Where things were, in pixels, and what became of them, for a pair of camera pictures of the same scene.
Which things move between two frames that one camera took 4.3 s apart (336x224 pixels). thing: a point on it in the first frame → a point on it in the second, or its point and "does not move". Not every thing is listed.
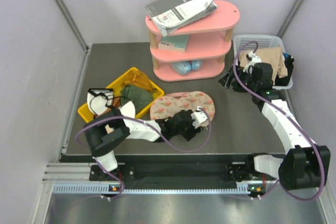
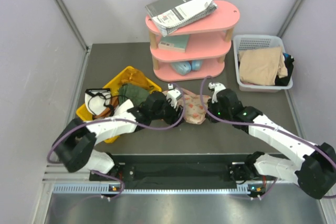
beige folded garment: (273, 55) does not move
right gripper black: (226, 81) → (211, 106)
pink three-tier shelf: (197, 52) does not move
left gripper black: (192, 132) → (175, 116)
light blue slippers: (185, 67) does not move
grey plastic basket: (263, 41) does not move
